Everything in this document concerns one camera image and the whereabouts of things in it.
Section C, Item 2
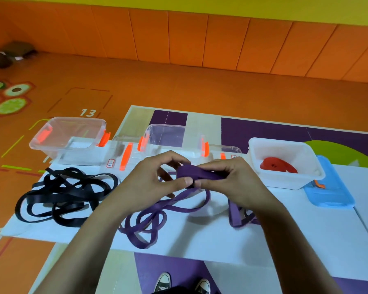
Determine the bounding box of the person's right hand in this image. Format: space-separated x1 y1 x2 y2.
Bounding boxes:
194 157 276 212

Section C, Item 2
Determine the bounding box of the person's left hand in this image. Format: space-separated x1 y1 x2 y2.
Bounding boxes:
120 150 193 215

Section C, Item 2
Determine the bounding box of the purple elastic strap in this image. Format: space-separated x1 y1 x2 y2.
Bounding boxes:
118 164 261 250

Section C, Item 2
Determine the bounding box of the person's left forearm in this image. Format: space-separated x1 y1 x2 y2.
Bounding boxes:
34 193 148 294

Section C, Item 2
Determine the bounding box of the person's right forearm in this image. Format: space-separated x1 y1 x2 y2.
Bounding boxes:
233 196 344 294

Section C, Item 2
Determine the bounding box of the clear box with orange latches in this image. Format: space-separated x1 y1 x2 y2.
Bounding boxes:
29 117 111 166
137 124 210 159

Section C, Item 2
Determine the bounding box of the white plastic tub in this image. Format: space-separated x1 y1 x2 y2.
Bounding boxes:
248 137 326 190

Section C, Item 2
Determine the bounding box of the person's left black sneaker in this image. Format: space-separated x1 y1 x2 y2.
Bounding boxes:
153 272 172 294

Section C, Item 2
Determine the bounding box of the person's black sneaker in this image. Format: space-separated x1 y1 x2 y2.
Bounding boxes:
153 272 172 294
194 278 211 294

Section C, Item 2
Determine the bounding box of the person's right black sneaker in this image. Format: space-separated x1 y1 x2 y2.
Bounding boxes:
194 278 211 294

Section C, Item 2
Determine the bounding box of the blue lid with orange latch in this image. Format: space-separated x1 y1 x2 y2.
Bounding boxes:
304 155 356 209

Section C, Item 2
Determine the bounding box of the dark brown bag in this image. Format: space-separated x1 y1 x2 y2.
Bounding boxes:
0 41 37 69

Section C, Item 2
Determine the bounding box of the clear lid with orange handle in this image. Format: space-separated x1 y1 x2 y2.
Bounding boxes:
207 145 243 161
106 136 145 172

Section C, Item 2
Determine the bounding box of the rolled red elastic strap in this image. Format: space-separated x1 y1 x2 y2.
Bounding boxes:
260 157 298 174

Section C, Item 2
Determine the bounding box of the black elastic strap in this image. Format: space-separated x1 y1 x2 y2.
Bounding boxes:
15 167 119 228

